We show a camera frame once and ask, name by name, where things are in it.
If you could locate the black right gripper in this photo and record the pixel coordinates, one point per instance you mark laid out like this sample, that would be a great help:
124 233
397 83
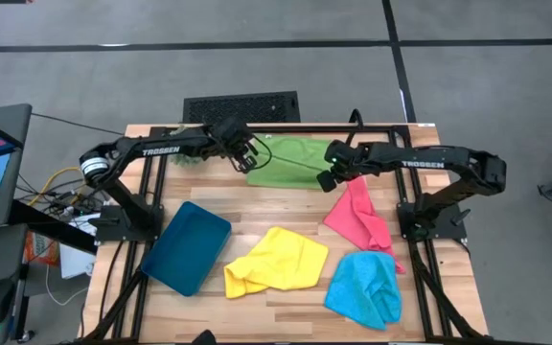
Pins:
345 158

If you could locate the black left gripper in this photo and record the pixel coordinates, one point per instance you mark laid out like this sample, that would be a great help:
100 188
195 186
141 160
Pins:
243 149

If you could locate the green microfiber towel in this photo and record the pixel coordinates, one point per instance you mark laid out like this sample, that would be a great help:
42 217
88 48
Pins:
295 163

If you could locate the yellow microfiber towel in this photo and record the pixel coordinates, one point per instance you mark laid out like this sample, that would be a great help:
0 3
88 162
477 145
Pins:
281 261

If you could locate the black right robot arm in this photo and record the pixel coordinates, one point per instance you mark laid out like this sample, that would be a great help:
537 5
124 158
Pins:
424 163

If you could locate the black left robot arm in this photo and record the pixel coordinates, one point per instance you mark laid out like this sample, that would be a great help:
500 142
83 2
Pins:
161 151

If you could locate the pink microfiber towel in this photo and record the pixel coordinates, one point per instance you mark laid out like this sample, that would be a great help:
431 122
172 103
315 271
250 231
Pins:
357 215

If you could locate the blue microfiber towel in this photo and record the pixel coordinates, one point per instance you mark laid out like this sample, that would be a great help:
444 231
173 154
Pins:
364 292

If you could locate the green artificial plant ball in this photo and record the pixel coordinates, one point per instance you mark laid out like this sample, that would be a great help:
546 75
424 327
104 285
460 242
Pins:
185 160

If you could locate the teal plastic bin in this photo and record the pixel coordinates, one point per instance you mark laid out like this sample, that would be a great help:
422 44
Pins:
187 244

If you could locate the white paper sheet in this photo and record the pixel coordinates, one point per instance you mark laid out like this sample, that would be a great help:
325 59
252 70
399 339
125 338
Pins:
75 261

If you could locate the black slanted desk bar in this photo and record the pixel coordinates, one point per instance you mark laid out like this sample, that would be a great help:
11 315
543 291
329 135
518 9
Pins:
51 227

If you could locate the orange package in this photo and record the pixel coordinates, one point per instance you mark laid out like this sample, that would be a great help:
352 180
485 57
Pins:
41 249

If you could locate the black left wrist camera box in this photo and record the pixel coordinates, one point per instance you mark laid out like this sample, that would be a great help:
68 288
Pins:
232 129

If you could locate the black aluminium table frame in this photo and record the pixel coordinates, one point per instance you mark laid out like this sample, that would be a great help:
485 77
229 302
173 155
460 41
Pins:
305 128

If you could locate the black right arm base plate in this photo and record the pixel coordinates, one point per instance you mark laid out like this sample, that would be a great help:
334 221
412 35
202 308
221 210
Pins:
441 223

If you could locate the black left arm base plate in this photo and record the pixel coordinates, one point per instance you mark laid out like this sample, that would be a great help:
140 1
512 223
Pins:
113 227

